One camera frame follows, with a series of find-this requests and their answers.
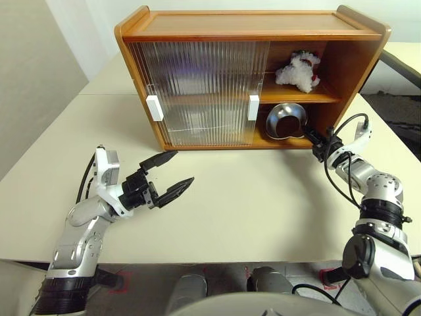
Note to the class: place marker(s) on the silver robot torso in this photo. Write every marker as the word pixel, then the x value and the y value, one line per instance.
pixel 263 306

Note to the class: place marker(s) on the wooden cabinet with shelf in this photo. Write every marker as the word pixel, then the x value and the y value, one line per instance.
pixel 230 23

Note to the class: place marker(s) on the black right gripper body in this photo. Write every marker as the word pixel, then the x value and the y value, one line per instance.
pixel 325 148

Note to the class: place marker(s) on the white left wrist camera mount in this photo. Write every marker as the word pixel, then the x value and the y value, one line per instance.
pixel 105 171

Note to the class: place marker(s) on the ribbed clear sliding door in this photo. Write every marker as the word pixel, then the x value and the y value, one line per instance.
pixel 261 59
pixel 138 72

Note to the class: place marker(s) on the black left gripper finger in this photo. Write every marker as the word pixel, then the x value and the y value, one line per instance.
pixel 174 192
pixel 158 160

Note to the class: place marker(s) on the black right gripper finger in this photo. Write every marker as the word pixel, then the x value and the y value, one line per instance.
pixel 314 131
pixel 314 141

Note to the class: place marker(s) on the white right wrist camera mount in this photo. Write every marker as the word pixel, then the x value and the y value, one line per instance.
pixel 361 138

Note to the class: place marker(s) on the white plush toy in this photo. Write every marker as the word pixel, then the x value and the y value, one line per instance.
pixel 296 72

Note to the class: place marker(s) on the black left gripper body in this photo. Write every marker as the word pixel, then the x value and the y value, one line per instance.
pixel 138 192

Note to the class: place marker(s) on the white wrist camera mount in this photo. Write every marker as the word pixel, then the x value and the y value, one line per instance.
pixel 361 138
pixel 105 171

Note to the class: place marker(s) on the black table leg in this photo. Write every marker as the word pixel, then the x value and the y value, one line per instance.
pixel 108 278
pixel 337 274

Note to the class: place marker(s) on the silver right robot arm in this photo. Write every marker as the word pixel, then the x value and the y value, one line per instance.
pixel 381 187

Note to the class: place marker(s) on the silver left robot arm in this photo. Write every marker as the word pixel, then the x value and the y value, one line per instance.
pixel 79 237

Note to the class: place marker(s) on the beige table with black frame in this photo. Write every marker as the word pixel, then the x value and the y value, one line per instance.
pixel 411 52

